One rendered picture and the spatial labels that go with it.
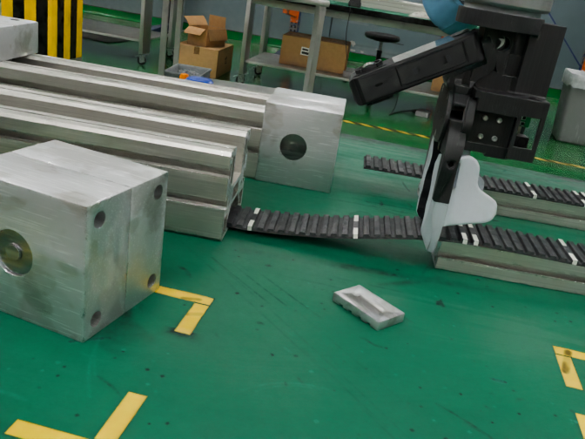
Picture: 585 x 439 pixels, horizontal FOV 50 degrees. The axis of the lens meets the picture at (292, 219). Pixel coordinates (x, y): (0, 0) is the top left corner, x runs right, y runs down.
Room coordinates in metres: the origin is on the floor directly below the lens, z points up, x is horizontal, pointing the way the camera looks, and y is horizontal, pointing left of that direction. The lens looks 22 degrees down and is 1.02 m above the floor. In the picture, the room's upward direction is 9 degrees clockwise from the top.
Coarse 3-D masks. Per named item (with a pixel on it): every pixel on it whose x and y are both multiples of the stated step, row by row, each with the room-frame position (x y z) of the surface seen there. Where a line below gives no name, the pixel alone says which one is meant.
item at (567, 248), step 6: (558, 240) 0.58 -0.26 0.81; (558, 246) 0.57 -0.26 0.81; (564, 246) 0.57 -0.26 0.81; (570, 246) 0.57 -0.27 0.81; (564, 252) 0.56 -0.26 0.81; (570, 252) 0.55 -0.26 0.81; (576, 252) 0.56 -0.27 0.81; (570, 258) 0.54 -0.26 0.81; (576, 258) 0.55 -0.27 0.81; (582, 258) 0.54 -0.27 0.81; (576, 264) 0.53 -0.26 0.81; (582, 264) 0.53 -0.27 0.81
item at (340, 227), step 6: (336, 216) 0.59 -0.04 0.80; (348, 216) 0.59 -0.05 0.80; (336, 222) 0.57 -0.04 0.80; (342, 222) 0.58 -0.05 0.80; (348, 222) 0.58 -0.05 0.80; (330, 228) 0.56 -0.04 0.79; (336, 228) 0.56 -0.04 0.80; (342, 228) 0.56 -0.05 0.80; (348, 228) 0.56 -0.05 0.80; (330, 234) 0.55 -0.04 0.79; (336, 234) 0.55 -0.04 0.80; (342, 234) 0.54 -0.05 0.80; (348, 234) 0.55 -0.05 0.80
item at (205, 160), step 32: (0, 96) 0.61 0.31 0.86; (32, 96) 0.61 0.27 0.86; (64, 96) 0.63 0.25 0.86; (0, 128) 0.54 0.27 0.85; (32, 128) 0.53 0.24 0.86; (64, 128) 0.53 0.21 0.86; (96, 128) 0.53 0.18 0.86; (128, 128) 0.55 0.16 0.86; (160, 128) 0.60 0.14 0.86; (192, 128) 0.60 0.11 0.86; (224, 128) 0.60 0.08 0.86; (160, 160) 0.54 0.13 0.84; (192, 160) 0.53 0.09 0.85; (224, 160) 0.53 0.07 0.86; (192, 192) 0.53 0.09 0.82; (224, 192) 0.53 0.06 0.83; (192, 224) 0.53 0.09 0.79; (224, 224) 0.54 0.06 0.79
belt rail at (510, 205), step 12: (420, 180) 0.76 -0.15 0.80; (492, 192) 0.73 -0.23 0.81; (504, 204) 0.74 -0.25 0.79; (516, 204) 0.73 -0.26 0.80; (528, 204) 0.73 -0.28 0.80; (540, 204) 0.73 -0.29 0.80; (552, 204) 0.73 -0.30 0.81; (564, 204) 0.73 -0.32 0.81; (516, 216) 0.73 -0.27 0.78; (528, 216) 0.73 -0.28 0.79; (540, 216) 0.73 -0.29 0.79; (552, 216) 0.73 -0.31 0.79; (564, 216) 0.73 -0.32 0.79; (576, 216) 0.73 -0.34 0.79; (576, 228) 0.72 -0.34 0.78
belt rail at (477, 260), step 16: (448, 256) 0.55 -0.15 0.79; (464, 256) 0.55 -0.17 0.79; (480, 256) 0.54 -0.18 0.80; (496, 256) 0.54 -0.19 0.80; (512, 256) 0.54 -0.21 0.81; (528, 256) 0.54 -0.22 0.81; (464, 272) 0.54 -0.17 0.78; (480, 272) 0.54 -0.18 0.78; (496, 272) 0.54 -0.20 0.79; (512, 272) 0.54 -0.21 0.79; (528, 272) 0.55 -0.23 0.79; (544, 272) 0.55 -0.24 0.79; (560, 272) 0.54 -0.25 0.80; (576, 272) 0.54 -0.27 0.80; (560, 288) 0.54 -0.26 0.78; (576, 288) 0.54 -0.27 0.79
